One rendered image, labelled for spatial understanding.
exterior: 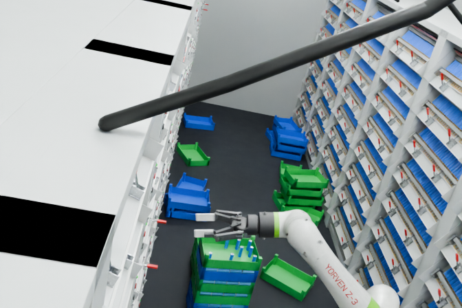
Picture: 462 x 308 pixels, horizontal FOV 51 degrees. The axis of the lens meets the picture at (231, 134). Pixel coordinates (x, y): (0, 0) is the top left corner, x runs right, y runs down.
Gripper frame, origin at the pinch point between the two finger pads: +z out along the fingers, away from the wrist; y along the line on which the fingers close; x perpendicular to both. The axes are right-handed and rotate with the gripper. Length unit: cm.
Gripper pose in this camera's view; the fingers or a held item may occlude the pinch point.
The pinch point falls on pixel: (201, 225)
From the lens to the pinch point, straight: 180.7
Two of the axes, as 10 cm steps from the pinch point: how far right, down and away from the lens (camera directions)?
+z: -10.0, 0.0, -0.1
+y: -0.1, -4.1, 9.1
